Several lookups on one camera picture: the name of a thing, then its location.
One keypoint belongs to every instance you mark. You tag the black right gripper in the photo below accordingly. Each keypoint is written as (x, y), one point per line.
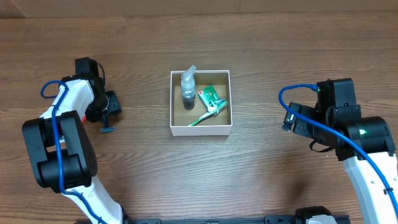
(298, 121)

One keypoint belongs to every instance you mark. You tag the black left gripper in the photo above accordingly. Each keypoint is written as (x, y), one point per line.
(112, 104)

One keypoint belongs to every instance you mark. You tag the blue disposable razor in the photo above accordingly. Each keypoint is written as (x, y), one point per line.
(107, 128)

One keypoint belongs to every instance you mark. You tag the green toothbrush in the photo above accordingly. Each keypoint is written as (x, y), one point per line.
(208, 114)

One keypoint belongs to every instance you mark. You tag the clear foam pump bottle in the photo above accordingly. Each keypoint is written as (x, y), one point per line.
(188, 88)

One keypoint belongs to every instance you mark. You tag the green soap box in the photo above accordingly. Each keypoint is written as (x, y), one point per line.
(209, 98)

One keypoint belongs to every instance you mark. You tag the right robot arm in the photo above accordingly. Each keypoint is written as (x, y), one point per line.
(364, 145)

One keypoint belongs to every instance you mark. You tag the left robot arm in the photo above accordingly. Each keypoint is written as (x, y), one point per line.
(60, 151)

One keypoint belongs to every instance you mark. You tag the white cardboard box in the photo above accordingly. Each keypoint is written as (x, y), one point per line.
(180, 118)

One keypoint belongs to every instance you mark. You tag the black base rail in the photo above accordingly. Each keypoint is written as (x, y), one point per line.
(314, 214)

